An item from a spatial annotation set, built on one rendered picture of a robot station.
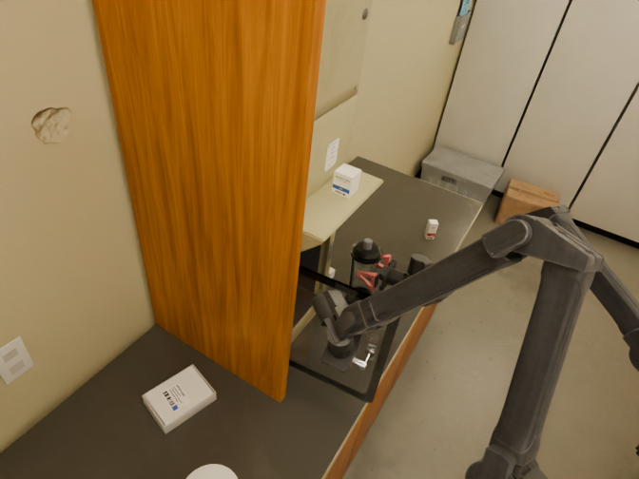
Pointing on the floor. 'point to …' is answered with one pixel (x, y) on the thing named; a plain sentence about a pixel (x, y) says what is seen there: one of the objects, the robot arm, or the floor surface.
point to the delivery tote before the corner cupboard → (460, 173)
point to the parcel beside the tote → (524, 200)
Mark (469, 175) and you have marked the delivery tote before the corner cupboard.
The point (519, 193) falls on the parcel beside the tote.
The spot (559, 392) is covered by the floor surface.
